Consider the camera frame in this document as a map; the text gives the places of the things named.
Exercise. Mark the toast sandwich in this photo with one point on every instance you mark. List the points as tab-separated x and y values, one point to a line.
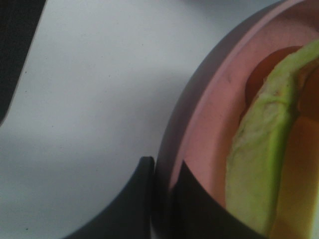
254	164

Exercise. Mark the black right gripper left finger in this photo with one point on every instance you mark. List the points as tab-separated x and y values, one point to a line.
129	215

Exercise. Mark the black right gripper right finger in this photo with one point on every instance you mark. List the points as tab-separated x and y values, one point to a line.
196	215

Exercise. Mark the pink plate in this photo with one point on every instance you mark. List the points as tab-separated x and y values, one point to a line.
207	114

